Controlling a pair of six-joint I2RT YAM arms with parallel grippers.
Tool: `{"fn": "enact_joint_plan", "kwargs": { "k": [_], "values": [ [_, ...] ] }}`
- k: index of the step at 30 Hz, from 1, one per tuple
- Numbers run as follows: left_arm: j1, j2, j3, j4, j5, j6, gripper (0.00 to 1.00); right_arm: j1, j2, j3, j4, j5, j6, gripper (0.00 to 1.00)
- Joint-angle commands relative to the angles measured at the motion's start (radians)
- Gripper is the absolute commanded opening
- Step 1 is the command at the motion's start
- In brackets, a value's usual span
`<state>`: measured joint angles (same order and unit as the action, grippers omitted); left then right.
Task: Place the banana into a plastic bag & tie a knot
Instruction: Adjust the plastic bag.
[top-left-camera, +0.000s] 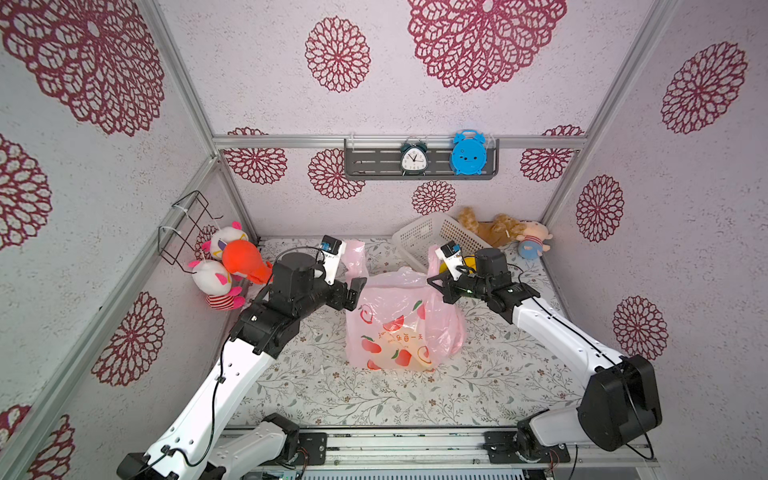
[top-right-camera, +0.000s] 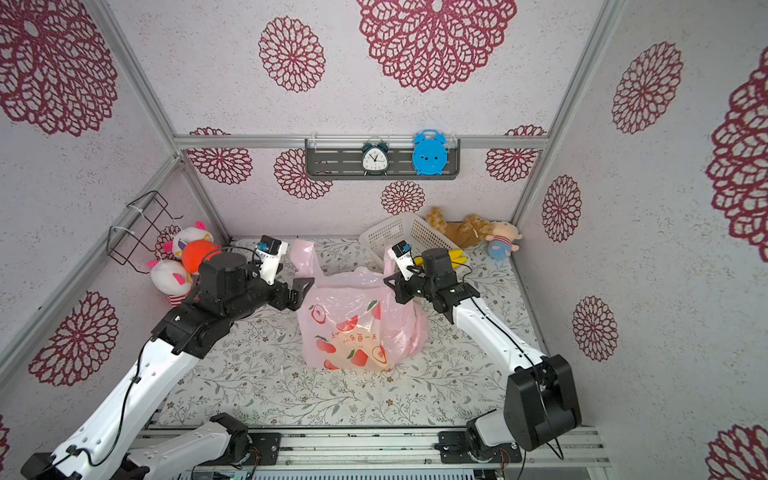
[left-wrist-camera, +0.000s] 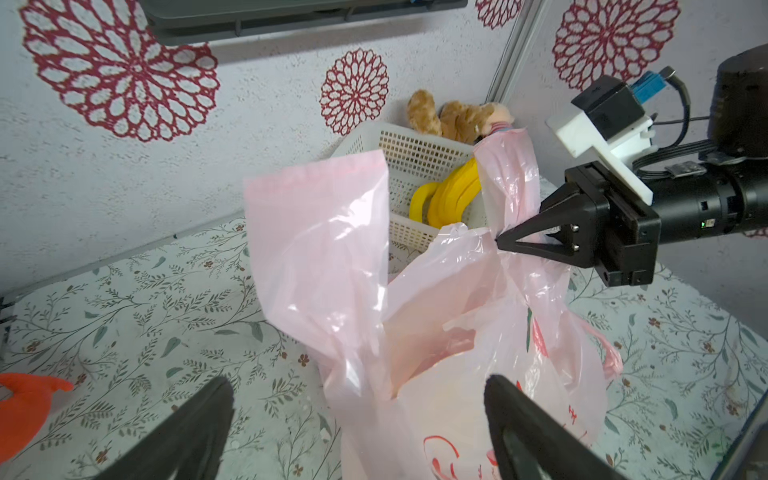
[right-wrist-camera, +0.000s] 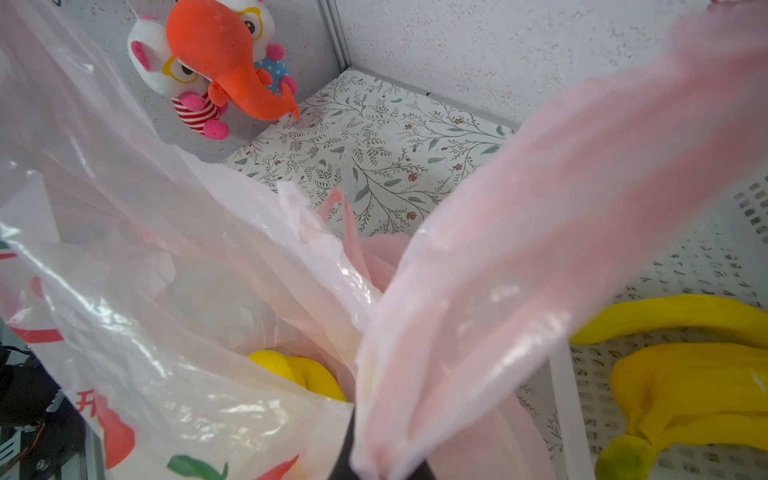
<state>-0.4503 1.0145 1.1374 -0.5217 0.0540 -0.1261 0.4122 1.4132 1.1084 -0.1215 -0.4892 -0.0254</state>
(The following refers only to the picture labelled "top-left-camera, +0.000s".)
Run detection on small doll blue outfit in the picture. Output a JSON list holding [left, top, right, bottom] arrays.
[[516, 221, 554, 260]]

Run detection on white plush toy yellow glasses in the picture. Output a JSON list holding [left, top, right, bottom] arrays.
[[196, 221, 249, 261]]

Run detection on black wire wall rack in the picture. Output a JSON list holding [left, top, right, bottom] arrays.
[[156, 190, 222, 274]]

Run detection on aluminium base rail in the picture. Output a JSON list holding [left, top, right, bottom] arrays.
[[203, 425, 661, 480]]

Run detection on white pink striped plush toy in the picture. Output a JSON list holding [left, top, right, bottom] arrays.
[[188, 260, 246, 311]]

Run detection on brown plush teddy bear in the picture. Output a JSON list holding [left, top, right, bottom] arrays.
[[458, 207, 526, 248]]

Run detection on white plastic lattice basket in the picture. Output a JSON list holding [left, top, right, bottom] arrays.
[[392, 212, 490, 273]]

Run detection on dark green alarm clock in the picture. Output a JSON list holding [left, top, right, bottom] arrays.
[[400, 142, 429, 176]]

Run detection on blue alarm clock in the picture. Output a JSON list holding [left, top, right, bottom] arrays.
[[450, 130, 487, 176]]

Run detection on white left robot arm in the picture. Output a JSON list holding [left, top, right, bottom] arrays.
[[117, 236, 367, 479]]

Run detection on pink plastic bag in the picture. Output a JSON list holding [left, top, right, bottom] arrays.
[[341, 241, 466, 371]]

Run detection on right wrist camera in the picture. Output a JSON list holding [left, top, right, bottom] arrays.
[[435, 241, 471, 280]]

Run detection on orange plush dinosaur toy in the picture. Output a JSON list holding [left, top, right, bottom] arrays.
[[222, 240, 273, 285]]

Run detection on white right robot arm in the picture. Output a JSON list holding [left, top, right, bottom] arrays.
[[427, 242, 662, 463]]

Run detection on grey wall shelf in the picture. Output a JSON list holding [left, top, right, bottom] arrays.
[[343, 139, 499, 181]]

